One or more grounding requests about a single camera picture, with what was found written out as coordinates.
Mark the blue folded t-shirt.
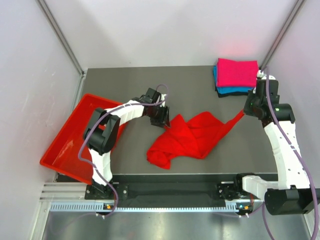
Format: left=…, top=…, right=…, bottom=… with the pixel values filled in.
left=212, top=62, right=259, bottom=95

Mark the aluminium front rail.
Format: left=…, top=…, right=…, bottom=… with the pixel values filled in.
left=39, top=181, right=313, bottom=213

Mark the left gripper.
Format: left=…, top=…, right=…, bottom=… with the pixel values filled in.
left=147, top=104, right=170, bottom=128

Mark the black folded t-shirt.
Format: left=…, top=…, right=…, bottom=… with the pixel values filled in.
left=215, top=87, right=252, bottom=98

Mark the red t-shirt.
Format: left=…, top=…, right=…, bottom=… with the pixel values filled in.
left=146, top=110, right=245, bottom=170

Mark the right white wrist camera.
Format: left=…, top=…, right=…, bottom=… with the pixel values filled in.
left=256, top=70, right=267, bottom=80

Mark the aluminium frame post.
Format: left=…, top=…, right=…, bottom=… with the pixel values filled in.
left=259, top=0, right=307, bottom=70
left=35, top=0, right=85, bottom=76

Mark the red plastic bin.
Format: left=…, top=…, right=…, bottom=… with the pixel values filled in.
left=39, top=93, right=121, bottom=185

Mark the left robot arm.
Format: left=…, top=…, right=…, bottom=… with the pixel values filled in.
left=78, top=88, right=171, bottom=199

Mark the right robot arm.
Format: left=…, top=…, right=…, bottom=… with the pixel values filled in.
left=217, top=77, right=314, bottom=215

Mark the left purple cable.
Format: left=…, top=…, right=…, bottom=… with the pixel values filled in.
left=49, top=84, right=170, bottom=231

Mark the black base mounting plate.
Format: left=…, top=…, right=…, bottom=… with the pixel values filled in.
left=84, top=173, right=278, bottom=201

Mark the right aluminium frame post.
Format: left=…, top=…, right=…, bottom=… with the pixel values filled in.
left=259, top=0, right=307, bottom=70

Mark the left aluminium frame post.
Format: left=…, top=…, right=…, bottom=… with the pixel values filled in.
left=35, top=0, right=85, bottom=76

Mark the pink folded t-shirt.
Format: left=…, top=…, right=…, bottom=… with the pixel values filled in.
left=216, top=58, right=259, bottom=88

